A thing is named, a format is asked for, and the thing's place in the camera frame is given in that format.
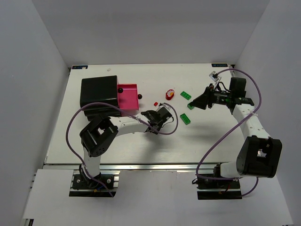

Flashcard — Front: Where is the red flower lego cylinder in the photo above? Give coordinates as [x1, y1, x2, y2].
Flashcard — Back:
[165, 89, 175, 100]

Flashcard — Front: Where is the green four-stud long lego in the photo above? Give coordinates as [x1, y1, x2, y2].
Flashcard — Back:
[180, 91, 191, 100]

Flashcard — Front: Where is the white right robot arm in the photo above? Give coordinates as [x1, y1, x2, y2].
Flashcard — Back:
[190, 78, 282, 180]

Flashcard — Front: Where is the blue table label right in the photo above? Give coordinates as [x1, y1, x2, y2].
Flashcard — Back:
[211, 63, 228, 67]

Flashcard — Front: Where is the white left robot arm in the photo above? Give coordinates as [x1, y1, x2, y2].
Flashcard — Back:
[79, 104, 172, 178]

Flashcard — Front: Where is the blue table label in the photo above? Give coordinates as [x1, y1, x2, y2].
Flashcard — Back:
[71, 65, 88, 70]
[211, 63, 228, 67]

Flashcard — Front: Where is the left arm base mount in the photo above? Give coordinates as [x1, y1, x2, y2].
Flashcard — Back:
[69, 170, 119, 198]

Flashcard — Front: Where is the black drawer cabinet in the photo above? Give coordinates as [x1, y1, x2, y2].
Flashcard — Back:
[79, 75, 121, 121]

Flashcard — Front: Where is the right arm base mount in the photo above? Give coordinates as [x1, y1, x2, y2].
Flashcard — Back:
[191, 177, 242, 200]

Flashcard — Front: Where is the green lego brick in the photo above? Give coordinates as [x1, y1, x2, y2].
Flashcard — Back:
[180, 113, 191, 125]

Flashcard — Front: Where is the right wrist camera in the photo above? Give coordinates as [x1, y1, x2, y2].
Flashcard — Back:
[209, 71, 222, 89]

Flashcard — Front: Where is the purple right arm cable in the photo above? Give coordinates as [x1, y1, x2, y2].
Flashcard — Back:
[195, 68, 262, 197]

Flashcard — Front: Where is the blue table label left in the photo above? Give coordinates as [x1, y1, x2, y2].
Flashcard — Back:
[71, 65, 88, 70]

